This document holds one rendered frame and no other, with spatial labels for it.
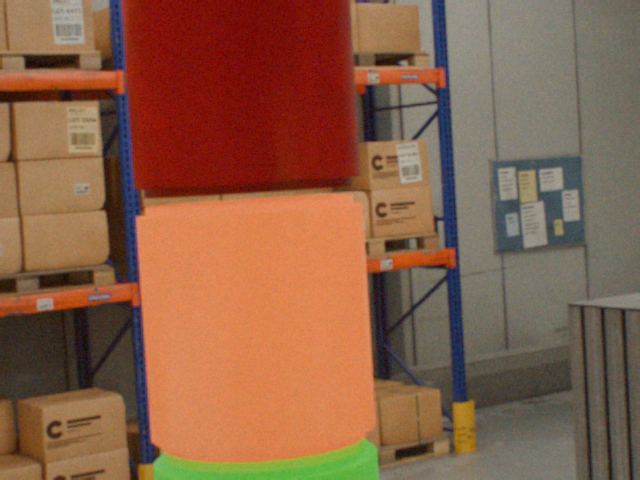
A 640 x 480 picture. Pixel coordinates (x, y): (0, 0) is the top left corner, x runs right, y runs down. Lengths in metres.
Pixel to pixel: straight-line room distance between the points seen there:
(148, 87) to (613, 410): 1.87
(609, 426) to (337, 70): 1.89
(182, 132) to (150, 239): 0.02
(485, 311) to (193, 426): 11.71
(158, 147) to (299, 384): 0.06
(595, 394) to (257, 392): 1.88
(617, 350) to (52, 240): 6.50
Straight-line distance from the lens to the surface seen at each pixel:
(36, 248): 8.28
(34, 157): 8.27
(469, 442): 10.09
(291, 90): 0.26
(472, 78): 11.91
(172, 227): 0.26
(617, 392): 2.10
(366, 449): 0.28
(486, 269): 11.95
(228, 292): 0.26
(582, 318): 2.14
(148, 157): 0.27
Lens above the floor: 2.27
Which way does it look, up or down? 3 degrees down
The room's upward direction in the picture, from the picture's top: 4 degrees counter-clockwise
